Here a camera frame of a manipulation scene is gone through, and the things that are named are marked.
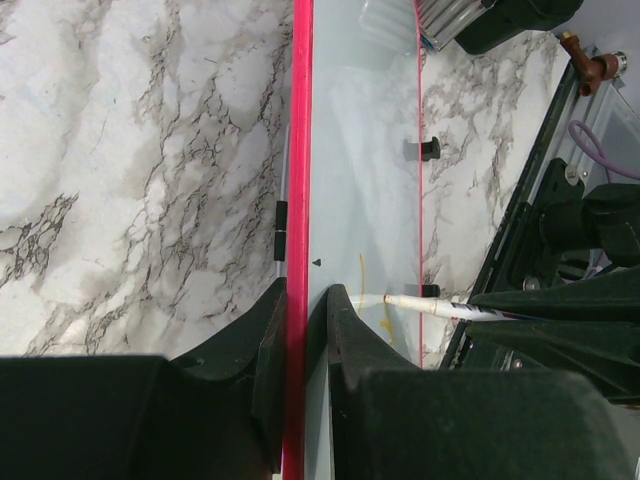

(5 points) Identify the brass pipe fitting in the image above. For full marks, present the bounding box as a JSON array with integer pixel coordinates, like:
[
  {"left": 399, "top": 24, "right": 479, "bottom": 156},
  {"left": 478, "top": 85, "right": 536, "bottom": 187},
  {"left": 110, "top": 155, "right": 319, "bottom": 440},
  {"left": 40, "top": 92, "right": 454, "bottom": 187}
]
[{"left": 559, "top": 32, "right": 628, "bottom": 97}]

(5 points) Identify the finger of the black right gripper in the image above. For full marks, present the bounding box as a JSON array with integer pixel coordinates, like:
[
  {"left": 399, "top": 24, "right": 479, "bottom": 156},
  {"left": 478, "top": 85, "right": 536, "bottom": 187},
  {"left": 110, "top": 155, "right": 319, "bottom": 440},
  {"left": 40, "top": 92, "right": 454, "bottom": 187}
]
[
  {"left": 465, "top": 322, "right": 639, "bottom": 405},
  {"left": 469, "top": 267, "right": 639, "bottom": 323}
]

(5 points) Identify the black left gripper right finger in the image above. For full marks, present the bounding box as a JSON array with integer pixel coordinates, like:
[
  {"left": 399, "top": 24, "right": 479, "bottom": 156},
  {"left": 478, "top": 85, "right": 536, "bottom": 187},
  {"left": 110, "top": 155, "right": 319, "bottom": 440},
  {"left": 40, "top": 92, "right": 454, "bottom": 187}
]
[{"left": 326, "top": 284, "right": 635, "bottom": 479}]

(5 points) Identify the black whiteboard stand clip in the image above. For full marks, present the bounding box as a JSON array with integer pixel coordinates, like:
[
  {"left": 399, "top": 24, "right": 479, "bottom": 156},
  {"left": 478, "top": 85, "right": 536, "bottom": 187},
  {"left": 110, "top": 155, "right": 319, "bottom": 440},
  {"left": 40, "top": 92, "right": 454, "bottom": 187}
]
[
  {"left": 403, "top": 137, "right": 441, "bottom": 162},
  {"left": 403, "top": 284, "right": 441, "bottom": 298}
]

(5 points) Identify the aluminium frame rail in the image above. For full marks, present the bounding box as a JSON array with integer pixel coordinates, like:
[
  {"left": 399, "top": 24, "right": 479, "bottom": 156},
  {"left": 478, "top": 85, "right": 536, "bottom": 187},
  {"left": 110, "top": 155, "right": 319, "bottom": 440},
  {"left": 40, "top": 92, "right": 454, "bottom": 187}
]
[{"left": 416, "top": 0, "right": 496, "bottom": 51}]

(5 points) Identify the white marker pen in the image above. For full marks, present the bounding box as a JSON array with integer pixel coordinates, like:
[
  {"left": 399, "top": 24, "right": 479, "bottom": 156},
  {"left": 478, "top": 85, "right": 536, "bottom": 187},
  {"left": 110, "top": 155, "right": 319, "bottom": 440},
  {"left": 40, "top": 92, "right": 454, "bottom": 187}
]
[{"left": 383, "top": 295, "right": 541, "bottom": 322}]

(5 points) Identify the pink framed whiteboard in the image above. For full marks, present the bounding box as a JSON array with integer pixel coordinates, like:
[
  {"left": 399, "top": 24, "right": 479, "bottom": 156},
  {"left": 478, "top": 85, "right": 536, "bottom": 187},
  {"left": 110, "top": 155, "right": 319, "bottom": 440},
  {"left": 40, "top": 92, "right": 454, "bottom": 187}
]
[{"left": 283, "top": 1, "right": 423, "bottom": 479}]

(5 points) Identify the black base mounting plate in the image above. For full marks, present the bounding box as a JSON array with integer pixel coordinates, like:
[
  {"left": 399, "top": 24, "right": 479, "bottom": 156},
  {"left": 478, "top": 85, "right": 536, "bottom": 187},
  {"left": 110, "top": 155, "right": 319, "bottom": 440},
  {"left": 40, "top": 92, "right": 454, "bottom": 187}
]
[{"left": 442, "top": 67, "right": 639, "bottom": 370}]

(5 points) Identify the black toolbox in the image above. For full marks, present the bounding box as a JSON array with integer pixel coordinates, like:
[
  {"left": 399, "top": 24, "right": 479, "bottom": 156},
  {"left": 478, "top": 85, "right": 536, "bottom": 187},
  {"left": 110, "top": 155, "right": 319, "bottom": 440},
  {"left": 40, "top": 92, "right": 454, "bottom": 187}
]
[{"left": 455, "top": 0, "right": 583, "bottom": 55}]

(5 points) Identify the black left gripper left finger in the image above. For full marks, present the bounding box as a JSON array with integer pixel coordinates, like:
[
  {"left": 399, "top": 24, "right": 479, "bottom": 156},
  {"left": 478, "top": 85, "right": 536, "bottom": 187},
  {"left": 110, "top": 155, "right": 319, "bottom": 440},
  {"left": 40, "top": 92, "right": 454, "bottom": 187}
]
[{"left": 1, "top": 278, "right": 287, "bottom": 479}]

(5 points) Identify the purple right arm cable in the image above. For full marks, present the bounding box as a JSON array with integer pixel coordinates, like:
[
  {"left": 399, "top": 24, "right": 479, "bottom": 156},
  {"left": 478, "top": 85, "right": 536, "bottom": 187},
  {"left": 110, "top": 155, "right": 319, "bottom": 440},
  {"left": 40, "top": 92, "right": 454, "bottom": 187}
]
[{"left": 569, "top": 119, "right": 640, "bottom": 279}]

